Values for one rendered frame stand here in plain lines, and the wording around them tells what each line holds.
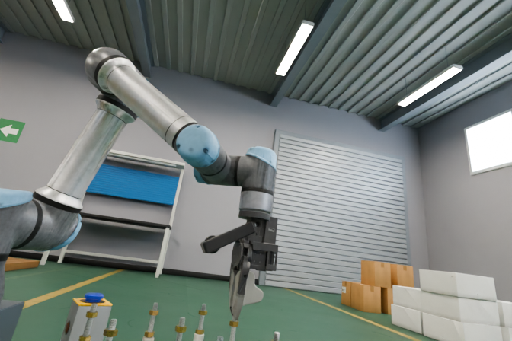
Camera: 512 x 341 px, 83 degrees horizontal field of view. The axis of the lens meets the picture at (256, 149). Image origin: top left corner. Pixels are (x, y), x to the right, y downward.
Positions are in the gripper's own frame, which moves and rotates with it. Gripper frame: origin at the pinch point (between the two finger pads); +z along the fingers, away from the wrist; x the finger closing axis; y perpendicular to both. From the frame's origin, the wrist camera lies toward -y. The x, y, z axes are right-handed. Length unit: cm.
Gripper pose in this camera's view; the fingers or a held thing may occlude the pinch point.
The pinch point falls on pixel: (232, 311)
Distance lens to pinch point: 66.8
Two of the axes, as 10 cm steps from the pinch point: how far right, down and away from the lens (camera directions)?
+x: -3.3, 2.9, 9.0
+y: 9.4, 2.3, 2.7
